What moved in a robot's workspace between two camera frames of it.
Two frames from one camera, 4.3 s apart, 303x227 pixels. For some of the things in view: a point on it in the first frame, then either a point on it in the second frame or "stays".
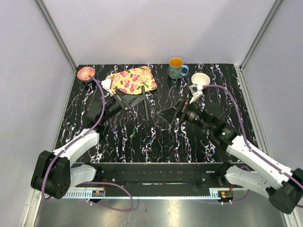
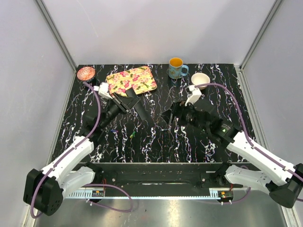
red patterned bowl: (84, 73) stays
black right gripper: (184, 107) stays
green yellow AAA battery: (132, 134) stays
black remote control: (144, 98) -> (142, 111)
